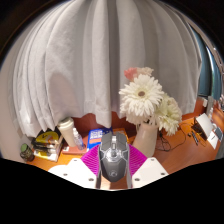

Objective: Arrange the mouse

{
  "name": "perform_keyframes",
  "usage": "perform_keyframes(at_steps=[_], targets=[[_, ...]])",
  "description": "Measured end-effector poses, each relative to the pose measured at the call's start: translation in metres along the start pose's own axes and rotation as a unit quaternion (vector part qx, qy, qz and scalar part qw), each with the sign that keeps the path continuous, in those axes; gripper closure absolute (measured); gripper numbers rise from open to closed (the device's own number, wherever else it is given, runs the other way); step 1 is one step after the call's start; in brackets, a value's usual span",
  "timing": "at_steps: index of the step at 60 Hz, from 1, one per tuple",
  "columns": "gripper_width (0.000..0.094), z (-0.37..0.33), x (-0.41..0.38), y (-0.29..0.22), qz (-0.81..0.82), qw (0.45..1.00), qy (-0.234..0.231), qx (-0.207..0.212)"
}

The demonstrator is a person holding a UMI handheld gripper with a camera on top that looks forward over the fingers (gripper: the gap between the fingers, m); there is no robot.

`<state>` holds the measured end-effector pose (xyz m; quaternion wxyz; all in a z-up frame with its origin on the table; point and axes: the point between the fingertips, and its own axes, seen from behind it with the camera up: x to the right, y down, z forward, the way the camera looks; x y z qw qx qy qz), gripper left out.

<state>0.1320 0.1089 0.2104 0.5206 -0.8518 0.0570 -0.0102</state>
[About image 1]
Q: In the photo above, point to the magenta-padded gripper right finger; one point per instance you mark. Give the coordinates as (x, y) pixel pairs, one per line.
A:
(138, 161)

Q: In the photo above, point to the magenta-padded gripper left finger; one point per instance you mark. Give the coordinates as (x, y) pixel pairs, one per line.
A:
(88, 161)

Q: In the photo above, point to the grey black computer mouse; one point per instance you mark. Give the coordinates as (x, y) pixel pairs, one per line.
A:
(113, 160)

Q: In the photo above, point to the red notebook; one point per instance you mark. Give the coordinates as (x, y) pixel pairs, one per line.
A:
(71, 150)

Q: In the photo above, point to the clear spray bottle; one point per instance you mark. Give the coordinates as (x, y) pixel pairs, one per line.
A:
(78, 140)

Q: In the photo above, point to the white ceramic jug vase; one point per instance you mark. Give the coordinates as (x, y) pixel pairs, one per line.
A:
(146, 138)

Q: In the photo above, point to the white tumbler cup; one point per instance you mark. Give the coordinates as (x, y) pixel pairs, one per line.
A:
(67, 131)

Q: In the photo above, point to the yellow black book stack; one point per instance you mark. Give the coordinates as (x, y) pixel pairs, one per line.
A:
(47, 145)

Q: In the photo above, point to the white flower bouquet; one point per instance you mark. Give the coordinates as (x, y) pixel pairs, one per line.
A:
(141, 100)

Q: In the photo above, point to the green mug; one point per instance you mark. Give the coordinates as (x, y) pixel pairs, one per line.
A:
(26, 153)

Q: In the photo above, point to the white curtain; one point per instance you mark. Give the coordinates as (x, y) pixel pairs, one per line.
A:
(83, 60)

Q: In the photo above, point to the window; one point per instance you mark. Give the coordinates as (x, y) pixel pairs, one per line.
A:
(208, 73)

